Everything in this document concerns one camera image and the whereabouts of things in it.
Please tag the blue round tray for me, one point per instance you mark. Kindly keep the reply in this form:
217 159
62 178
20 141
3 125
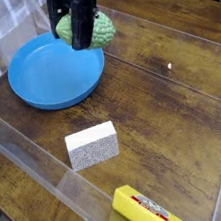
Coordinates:
48 74

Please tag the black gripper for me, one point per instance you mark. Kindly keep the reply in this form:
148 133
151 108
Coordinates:
82 19

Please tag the yellow rectangular box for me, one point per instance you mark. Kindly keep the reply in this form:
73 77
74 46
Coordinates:
135 206

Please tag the white grey speckled sponge block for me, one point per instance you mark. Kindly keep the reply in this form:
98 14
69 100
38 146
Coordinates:
92 145

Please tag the clear acrylic enclosure wall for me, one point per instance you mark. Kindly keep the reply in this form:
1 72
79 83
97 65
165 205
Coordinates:
76 192

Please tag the green bitter gourd toy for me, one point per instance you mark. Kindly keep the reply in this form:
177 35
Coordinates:
103 30

